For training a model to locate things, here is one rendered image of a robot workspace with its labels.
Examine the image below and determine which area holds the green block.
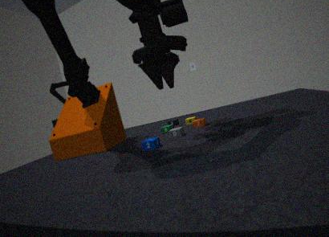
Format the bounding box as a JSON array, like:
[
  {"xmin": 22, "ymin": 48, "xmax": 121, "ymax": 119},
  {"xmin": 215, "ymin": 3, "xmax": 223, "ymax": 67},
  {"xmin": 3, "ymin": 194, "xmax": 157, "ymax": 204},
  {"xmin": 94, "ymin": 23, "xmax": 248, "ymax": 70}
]
[{"xmin": 161, "ymin": 125, "xmax": 174, "ymax": 134}]

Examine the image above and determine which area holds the blue block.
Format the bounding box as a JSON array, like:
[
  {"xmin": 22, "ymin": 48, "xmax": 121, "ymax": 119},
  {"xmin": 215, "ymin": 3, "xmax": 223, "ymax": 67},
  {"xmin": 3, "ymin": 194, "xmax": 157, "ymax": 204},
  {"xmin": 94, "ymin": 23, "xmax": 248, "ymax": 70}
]
[{"xmin": 141, "ymin": 137, "xmax": 160, "ymax": 151}]

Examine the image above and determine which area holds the yellow block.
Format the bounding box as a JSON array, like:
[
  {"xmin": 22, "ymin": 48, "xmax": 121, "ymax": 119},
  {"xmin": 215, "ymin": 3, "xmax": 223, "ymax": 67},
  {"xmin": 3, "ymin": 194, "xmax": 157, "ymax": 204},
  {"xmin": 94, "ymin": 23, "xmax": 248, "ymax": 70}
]
[{"xmin": 185, "ymin": 116, "xmax": 197, "ymax": 125}]

